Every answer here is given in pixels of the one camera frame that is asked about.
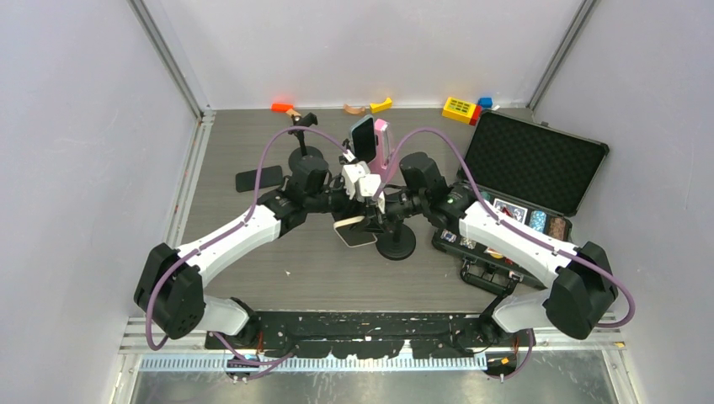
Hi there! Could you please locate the blue toy brick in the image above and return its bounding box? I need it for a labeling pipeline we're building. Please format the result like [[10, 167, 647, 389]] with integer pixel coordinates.
[[477, 97, 494, 109]]

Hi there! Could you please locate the red toy brick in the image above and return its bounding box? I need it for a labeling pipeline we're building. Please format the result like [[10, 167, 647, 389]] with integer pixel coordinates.
[[469, 104, 482, 126]]

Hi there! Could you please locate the yellow toy brick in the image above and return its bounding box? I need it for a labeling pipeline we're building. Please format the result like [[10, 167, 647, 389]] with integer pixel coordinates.
[[441, 97, 477, 124]]

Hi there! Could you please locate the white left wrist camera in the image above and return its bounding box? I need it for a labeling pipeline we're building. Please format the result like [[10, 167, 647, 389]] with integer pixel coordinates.
[[341, 162, 370, 199]]

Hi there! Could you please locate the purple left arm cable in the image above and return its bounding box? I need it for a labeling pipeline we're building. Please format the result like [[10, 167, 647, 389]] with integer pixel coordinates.
[[145, 125, 355, 381]]

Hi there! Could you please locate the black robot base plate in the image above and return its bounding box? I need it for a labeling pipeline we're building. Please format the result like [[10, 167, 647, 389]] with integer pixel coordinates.
[[198, 311, 535, 359]]

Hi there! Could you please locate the tan arch block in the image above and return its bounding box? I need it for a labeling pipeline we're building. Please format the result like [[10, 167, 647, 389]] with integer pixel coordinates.
[[343, 104, 366, 116]]

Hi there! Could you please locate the black smartphone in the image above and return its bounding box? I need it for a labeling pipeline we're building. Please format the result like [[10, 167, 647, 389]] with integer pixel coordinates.
[[234, 165, 285, 194]]

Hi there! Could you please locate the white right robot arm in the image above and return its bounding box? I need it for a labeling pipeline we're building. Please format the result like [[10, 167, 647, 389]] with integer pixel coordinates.
[[348, 152, 623, 346]]

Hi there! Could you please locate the pink wedge stand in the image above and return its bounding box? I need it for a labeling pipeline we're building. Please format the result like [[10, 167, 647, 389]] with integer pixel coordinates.
[[368, 119, 393, 179]]

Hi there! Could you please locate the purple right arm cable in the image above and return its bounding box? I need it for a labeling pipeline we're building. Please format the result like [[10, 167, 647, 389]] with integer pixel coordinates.
[[372, 127, 637, 382]]

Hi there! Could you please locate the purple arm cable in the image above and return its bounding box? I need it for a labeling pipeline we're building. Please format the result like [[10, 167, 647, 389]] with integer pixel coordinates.
[[372, 127, 637, 382], [145, 125, 355, 381]]

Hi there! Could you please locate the orange wooden block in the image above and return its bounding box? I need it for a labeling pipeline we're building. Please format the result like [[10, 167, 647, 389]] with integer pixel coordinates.
[[270, 103, 294, 113]]

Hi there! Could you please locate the black phone stand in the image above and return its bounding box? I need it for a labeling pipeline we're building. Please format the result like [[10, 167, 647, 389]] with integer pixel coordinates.
[[376, 222, 417, 261], [288, 113, 323, 171]]

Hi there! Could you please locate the yellow arch block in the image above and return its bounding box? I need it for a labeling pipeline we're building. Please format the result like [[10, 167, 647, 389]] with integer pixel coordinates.
[[369, 97, 393, 114]]

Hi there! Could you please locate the black foam-lined case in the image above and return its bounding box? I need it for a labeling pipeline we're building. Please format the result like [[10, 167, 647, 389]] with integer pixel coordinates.
[[431, 109, 610, 296]]

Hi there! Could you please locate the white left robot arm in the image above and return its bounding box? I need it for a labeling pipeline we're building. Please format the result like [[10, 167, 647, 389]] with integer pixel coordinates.
[[134, 158, 370, 348]]

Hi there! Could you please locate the smartphone with clear case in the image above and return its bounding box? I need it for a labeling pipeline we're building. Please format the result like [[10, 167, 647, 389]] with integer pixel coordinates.
[[349, 114, 377, 163]]

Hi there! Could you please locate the smartphone with cream case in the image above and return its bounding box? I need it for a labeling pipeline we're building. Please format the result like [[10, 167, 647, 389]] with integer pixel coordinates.
[[333, 215, 377, 247]]

